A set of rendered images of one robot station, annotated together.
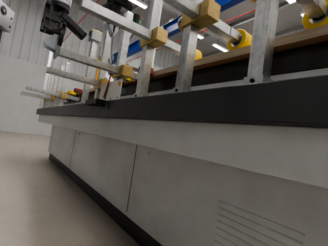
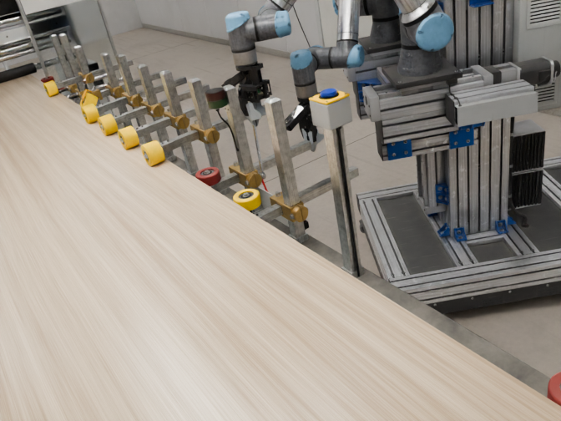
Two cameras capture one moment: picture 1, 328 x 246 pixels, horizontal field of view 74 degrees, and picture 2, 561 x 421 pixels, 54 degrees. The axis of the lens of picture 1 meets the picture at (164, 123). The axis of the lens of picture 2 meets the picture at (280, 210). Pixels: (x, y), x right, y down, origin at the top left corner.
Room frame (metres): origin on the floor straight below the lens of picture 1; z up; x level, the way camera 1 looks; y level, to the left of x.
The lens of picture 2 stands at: (2.72, 0.57, 1.64)
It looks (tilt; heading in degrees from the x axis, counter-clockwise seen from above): 29 degrees down; 188
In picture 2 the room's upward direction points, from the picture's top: 12 degrees counter-clockwise
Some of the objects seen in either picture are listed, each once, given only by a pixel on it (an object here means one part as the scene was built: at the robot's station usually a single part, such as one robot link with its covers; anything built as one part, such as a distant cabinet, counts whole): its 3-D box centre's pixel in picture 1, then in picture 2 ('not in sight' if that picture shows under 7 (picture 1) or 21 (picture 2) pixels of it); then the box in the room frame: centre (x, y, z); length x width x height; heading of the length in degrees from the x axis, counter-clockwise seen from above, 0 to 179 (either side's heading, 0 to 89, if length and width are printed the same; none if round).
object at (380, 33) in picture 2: not in sight; (386, 27); (0.32, 0.84, 1.09); 0.15 x 0.15 x 0.10
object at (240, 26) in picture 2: not in sight; (240, 31); (1.01, 0.32, 1.31); 0.09 x 0.08 x 0.11; 96
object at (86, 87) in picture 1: (89, 73); (344, 204); (1.48, 0.56, 0.93); 0.05 x 0.05 x 0.45; 37
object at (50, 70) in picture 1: (90, 81); (304, 196); (1.19, 0.44, 0.81); 0.44 x 0.03 x 0.04; 127
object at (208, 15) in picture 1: (197, 18); (176, 119); (0.65, -0.06, 0.95); 0.14 x 0.06 x 0.05; 37
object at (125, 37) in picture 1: (121, 57); (244, 155); (1.07, 0.26, 0.93); 0.04 x 0.04 x 0.48; 37
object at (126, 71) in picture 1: (121, 73); (245, 175); (1.05, 0.24, 0.85); 0.14 x 0.06 x 0.05; 37
